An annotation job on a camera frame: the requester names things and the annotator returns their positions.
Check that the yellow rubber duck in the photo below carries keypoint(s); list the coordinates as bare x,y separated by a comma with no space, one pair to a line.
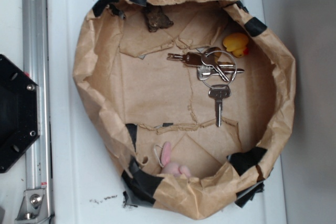
236,43

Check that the silver key pointing left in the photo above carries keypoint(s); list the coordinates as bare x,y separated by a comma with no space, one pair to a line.
192,59

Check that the silver keys pointing right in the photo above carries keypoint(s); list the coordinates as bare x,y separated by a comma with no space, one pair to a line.
212,66

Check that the brown paper bag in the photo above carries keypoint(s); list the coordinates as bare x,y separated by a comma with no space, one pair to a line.
136,98

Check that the pink plush bunny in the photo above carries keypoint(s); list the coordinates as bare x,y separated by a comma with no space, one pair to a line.
163,154

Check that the silver key pointing down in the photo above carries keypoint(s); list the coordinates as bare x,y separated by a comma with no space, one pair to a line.
219,92

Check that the metal corner bracket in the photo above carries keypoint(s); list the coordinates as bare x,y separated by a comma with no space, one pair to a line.
33,208

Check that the white tray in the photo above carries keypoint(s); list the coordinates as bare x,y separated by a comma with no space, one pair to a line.
87,187

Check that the dark brown rock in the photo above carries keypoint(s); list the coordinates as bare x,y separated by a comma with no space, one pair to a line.
156,19

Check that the aluminium extrusion rail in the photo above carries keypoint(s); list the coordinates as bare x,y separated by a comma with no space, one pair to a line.
35,57

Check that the black hexagonal mount plate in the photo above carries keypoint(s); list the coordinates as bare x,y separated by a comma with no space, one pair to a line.
19,113

